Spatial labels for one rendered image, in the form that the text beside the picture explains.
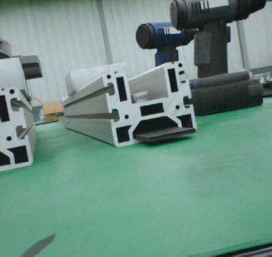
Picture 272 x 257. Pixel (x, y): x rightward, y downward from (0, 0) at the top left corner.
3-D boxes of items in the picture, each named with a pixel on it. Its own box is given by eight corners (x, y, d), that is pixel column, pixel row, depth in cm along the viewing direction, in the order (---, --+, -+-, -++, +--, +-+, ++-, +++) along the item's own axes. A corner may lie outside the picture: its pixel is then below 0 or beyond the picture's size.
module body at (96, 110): (67, 128, 123) (62, 100, 123) (99, 122, 125) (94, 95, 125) (115, 147, 45) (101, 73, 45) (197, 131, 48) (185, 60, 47)
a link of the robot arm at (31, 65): (-7, 40, 121) (-7, 59, 115) (33, 34, 122) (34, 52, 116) (5, 71, 130) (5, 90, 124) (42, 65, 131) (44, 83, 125)
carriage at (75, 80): (70, 108, 92) (64, 78, 91) (116, 99, 94) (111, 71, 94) (76, 105, 76) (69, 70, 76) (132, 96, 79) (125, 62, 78)
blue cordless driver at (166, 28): (146, 119, 96) (129, 27, 95) (203, 106, 108) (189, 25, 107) (166, 116, 90) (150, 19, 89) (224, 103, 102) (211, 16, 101)
